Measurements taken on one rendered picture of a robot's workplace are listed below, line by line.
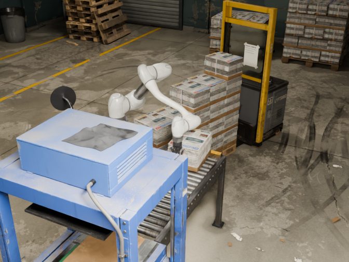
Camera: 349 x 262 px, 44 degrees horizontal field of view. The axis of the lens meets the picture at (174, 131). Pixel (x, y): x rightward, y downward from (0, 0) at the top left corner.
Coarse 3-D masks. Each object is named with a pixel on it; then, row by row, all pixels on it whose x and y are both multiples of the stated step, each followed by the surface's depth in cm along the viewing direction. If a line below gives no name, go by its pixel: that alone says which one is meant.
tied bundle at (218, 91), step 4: (220, 84) 503; (224, 84) 509; (212, 88) 495; (216, 88) 500; (220, 88) 507; (224, 88) 512; (212, 92) 498; (216, 92) 503; (220, 92) 509; (224, 92) 514; (212, 96) 499; (216, 96) 505; (220, 96) 511; (224, 96) 517; (212, 100) 502
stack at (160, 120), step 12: (168, 108) 496; (204, 108) 497; (216, 108) 514; (144, 120) 467; (156, 120) 468; (168, 120) 468; (204, 120) 504; (216, 120) 522; (156, 132) 450; (168, 132) 462; (216, 132) 529; (156, 144) 456; (168, 144) 469; (216, 144) 538; (216, 156) 548
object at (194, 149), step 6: (186, 144) 378; (192, 144) 378; (198, 144) 378; (204, 144) 382; (168, 150) 382; (180, 150) 377; (186, 150) 374; (192, 150) 372; (198, 150) 370; (192, 156) 375; (198, 156) 375; (192, 162) 378; (198, 162) 378
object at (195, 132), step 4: (188, 132) 398; (192, 132) 398; (196, 132) 398; (200, 132) 399; (204, 132) 399; (208, 132) 399; (196, 136) 392; (200, 136) 392; (204, 136) 392; (208, 136) 392; (208, 140) 394; (208, 144) 396; (208, 148) 400
